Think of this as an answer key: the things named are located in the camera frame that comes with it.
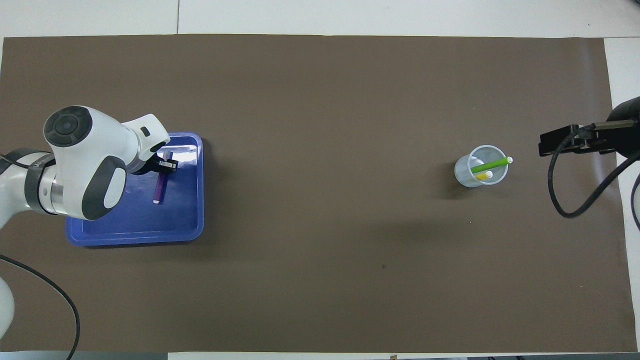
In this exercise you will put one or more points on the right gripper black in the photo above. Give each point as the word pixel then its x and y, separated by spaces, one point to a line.
pixel 627 137

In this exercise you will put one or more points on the translucent plastic cup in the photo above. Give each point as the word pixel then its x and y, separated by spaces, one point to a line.
pixel 465 175

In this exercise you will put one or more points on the purple marker pen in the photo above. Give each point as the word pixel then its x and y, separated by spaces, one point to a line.
pixel 160 190

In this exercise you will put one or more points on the blue plastic tray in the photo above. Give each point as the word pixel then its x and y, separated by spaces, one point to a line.
pixel 185 220

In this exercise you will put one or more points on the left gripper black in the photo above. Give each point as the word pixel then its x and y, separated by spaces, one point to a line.
pixel 150 164

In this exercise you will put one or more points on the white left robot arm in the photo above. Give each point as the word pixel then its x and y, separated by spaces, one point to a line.
pixel 75 165

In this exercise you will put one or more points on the green marker pen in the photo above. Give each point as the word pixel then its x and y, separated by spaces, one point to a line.
pixel 492 164

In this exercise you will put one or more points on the yellow marker pen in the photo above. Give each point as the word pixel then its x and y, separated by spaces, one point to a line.
pixel 484 175

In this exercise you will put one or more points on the brown table mat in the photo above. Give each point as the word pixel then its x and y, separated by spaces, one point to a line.
pixel 320 100

